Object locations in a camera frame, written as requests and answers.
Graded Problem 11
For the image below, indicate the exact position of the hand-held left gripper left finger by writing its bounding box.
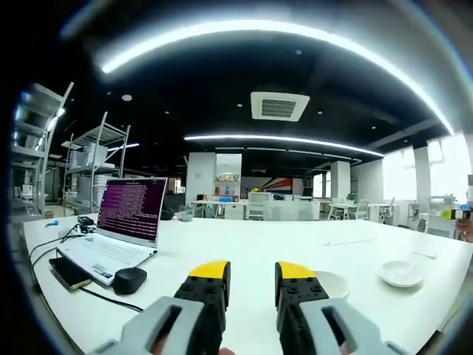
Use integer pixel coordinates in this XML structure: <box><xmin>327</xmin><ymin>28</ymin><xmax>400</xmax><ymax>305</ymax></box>
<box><xmin>86</xmin><ymin>260</ymin><xmax>232</xmax><ymax>355</ymax></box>

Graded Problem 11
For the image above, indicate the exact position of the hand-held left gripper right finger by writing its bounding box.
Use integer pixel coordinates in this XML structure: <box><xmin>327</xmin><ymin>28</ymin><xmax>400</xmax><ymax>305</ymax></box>
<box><xmin>274</xmin><ymin>260</ymin><xmax>407</xmax><ymax>355</ymax></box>

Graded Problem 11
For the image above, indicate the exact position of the white bowl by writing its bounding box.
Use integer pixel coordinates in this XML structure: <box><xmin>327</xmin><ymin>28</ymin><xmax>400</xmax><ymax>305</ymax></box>
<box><xmin>313</xmin><ymin>271</ymin><xmax>350</xmax><ymax>301</ymax></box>

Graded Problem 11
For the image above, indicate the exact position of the white coffee cup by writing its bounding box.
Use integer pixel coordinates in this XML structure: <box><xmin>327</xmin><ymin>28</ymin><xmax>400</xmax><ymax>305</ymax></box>
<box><xmin>382</xmin><ymin>260</ymin><xmax>414</xmax><ymax>277</ymax></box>

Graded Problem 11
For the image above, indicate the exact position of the white coffee tray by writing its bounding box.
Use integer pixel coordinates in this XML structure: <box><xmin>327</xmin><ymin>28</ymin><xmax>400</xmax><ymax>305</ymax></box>
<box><xmin>377</xmin><ymin>268</ymin><xmax>425</xmax><ymax>288</ymax></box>

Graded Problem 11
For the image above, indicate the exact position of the white tabletop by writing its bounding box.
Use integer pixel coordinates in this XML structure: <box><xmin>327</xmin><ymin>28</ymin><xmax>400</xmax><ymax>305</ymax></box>
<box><xmin>21</xmin><ymin>215</ymin><xmax>473</xmax><ymax>355</ymax></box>

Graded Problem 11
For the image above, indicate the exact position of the person's right hand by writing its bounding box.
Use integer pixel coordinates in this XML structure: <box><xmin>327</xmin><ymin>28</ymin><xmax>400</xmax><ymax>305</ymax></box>
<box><xmin>457</xmin><ymin>218</ymin><xmax>473</xmax><ymax>243</ymax></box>

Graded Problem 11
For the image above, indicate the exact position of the white office chair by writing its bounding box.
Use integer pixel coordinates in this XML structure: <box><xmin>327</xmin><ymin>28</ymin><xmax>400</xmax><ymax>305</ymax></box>
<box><xmin>381</xmin><ymin>197</ymin><xmax>397</xmax><ymax>225</ymax></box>
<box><xmin>355</xmin><ymin>199</ymin><xmax>371</xmax><ymax>221</ymax></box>
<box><xmin>247</xmin><ymin>192</ymin><xmax>265</xmax><ymax>221</ymax></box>

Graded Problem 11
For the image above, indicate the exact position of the black computer mouse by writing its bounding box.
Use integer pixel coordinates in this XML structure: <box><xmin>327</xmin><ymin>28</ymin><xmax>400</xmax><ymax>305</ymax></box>
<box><xmin>112</xmin><ymin>266</ymin><xmax>148</xmax><ymax>296</ymax></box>

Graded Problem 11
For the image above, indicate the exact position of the white office desk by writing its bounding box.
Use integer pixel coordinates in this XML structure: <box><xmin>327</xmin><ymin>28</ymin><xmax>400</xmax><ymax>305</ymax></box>
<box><xmin>190</xmin><ymin>199</ymin><xmax>249</xmax><ymax>220</ymax></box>

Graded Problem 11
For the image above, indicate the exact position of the white laptop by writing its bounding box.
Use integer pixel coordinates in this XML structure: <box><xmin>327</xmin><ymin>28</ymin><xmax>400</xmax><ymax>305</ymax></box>
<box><xmin>55</xmin><ymin>177</ymin><xmax>169</xmax><ymax>288</ymax></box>

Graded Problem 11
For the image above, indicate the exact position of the display shelf with colourful items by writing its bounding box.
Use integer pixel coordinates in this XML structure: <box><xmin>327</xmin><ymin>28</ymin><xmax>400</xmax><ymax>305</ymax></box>
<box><xmin>213</xmin><ymin>172</ymin><xmax>242</xmax><ymax>203</ymax></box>

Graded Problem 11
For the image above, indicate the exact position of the black smartphone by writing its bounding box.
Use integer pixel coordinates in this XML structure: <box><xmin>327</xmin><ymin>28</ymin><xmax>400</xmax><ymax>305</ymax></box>
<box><xmin>49</xmin><ymin>257</ymin><xmax>93</xmax><ymax>291</ymax></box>

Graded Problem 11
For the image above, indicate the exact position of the short ceiling light strip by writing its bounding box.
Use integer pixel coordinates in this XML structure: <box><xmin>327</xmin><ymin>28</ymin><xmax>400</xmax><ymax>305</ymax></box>
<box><xmin>183</xmin><ymin>133</ymin><xmax>385</xmax><ymax>157</ymax></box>

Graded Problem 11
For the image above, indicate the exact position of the metal shelf rack with boxes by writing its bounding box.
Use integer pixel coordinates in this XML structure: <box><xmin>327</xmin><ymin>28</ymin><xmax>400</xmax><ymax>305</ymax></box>
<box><xmin>61</xmin><ymin>110</ymin><xmax>132</xmax><ymax>215</ymax></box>

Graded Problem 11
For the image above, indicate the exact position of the ceiling air conditioner vent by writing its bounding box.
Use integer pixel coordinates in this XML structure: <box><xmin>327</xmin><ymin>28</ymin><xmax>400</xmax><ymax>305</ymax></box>
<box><xmin>250</xmin><ymin>90</ymin><xmax>310</xmax><ymax>122</ymax></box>

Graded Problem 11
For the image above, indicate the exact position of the tall metal shelf rack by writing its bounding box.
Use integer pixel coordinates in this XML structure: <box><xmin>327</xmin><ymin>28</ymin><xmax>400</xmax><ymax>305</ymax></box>
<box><xmin>9</xmin><ymin>81</ymin><xmax>75</xmax><ymax>223</ymax></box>

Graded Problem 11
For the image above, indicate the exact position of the long ceiling light strip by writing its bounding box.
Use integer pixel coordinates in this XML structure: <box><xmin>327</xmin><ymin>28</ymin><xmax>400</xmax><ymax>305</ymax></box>
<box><xmin>101</xmin><ymin>20</ymin><xmax>456</xmax><ymax>136</ymax></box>

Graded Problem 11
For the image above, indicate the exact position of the black phone cable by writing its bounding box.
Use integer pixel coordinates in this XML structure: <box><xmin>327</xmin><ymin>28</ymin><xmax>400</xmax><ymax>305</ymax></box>
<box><xmin>79</xmin><ymin>285</ymin><xmax>144</xmax><ymax>312</ymax></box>

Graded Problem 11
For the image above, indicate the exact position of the black laptop cable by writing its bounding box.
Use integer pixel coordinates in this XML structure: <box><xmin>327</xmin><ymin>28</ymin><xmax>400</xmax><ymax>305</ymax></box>
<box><xmin>29</xmin><ymin>223</ymin><xmax>98</xmax><ymax>285</ymax></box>

